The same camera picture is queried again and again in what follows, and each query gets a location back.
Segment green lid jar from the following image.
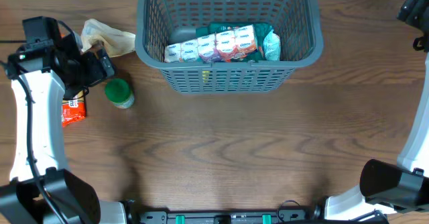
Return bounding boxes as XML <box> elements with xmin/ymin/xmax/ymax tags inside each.
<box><xmin>105</xmin><ymin>78</ymin><xmax>135</xmax><ymax>109</ymax></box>

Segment green coffee bag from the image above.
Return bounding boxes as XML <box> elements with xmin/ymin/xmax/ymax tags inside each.
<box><xmin>196</xmin><ymin>22</ymin><xmax>273</xmax><ymax>62</ymax></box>

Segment beige pouch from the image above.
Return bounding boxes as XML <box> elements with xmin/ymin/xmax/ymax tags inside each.
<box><xmin>80</xmin><ymin>19</ymin><xmax>135</xmax><ymax>57</ymax></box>

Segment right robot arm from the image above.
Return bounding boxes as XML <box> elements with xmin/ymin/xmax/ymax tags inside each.
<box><xmin>312</xmin><ymin>82</ymin><xmax>428</xmax><ymax>223</ymax></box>

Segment multipack of small cartons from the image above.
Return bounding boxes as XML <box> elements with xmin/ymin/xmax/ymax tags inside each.
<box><xmin>164</xmin><ymin>25</ymin><xmax>259</xmax><ymax>63</ymax></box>

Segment light blue tissue pack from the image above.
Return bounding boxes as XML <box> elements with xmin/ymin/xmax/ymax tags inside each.
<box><xmin>263</xmin><ymin>30</ymin><xmax>281</xmax><ymax>61</ymax></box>

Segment red spaghetti packet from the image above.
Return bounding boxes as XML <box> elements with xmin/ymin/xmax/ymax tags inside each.
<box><xmin>62</xmin><ymin>91</ymin><xmax>86</xmax><ymax>127</ymax></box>

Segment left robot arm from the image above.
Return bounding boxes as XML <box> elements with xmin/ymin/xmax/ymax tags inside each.
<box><xmin>1</xmin><ymin>16</ymin><xmax>128</xmax><ymax>223</ymax></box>

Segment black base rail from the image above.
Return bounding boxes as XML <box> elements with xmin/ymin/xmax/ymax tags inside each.
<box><xmin>127</xmin><ymin>209</ymin><xmax>389</xmax><ymax>224</ymax></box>

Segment grey plastic basket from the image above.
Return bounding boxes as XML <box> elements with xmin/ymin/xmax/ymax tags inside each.
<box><xmin>135</xmin><ymin>0</ymin><xmax>323</xmax><ymax>94</ymax></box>

